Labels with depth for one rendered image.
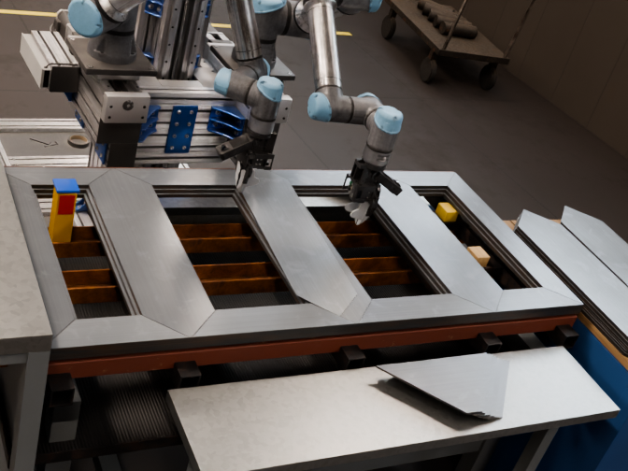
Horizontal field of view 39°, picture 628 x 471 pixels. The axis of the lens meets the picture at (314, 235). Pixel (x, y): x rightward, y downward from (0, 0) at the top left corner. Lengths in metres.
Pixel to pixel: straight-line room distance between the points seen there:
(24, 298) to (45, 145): 2.27
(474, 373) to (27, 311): 1.17
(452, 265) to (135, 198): 0.93
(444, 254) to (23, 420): 1.36
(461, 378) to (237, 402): 0.59
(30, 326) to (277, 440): 0.63
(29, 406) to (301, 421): 0.63
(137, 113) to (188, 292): 0.76
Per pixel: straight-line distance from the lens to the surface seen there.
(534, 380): 2.52
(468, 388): 2.32
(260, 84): 2.49
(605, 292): 2.86
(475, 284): 2.60
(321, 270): 2.41
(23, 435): 1.89
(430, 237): 2.74
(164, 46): 3.00
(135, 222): 2.42
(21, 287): 1.82
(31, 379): 1.78
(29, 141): 4.03
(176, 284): 2.22
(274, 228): 2.53
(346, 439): 2.10
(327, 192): 2.83
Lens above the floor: 2.17
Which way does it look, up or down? 31 degrees down
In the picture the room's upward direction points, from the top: 17 degrees clockwise
